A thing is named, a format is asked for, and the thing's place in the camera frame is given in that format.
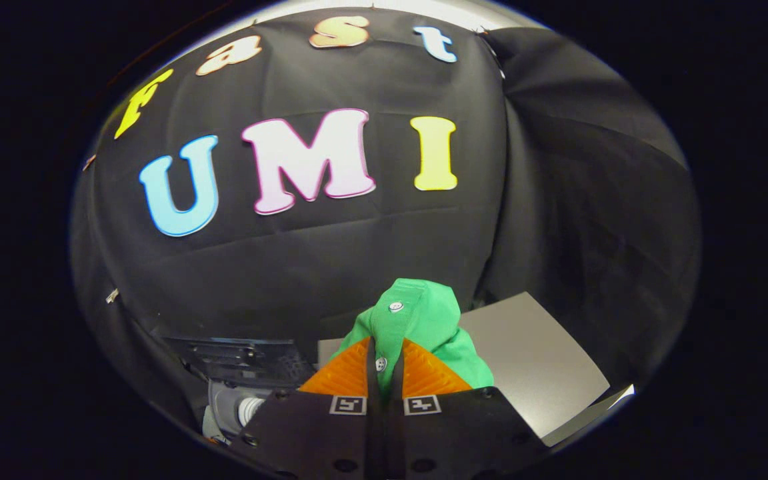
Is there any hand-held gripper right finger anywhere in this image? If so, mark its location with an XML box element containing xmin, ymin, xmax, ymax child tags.
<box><xmin>384</xmin><ymin>337</ymin><xmax>551</xmax><ymax>480</ymax></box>

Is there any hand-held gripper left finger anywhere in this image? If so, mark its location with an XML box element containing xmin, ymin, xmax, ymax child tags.
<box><xmin>227</xmin><ymin>337</ymin><xmax>385</xmax><ymax>480</ymax></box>

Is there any green polo shirt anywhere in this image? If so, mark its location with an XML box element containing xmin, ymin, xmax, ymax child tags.
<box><xmin>331</xmin><ymin>277</ymin><xmax>495</xmax><ymax>402</ymax></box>

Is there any black backdrop cloth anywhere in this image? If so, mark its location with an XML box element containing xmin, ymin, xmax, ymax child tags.
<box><xmin>69</xmin><ymin>7</ymin><xmax>701</xmax><ymax>431</ymax></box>

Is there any grey cabinet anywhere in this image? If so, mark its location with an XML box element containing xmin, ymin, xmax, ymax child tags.
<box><xmin>317</xmin><ymin>291</ymin><xmax>635</xmax><ymax>448</ymax></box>

